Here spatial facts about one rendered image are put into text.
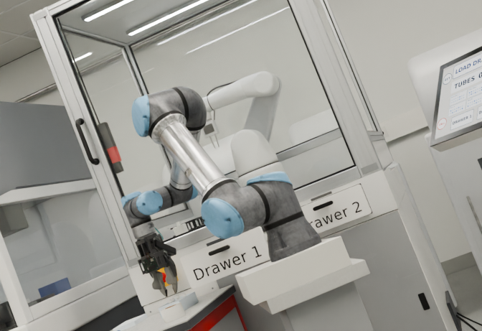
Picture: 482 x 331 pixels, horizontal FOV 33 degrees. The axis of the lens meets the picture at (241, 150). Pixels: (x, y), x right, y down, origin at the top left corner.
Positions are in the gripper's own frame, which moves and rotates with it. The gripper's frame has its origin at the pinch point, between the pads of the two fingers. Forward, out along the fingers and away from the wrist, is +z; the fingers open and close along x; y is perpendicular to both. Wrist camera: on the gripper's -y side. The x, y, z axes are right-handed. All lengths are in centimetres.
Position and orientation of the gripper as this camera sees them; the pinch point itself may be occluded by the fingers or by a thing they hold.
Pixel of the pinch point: (171, 290)
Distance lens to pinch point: 282.2
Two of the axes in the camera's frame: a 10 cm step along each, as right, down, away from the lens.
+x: 8.5, -3.7, -3.8
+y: -3.8, 0.9, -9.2
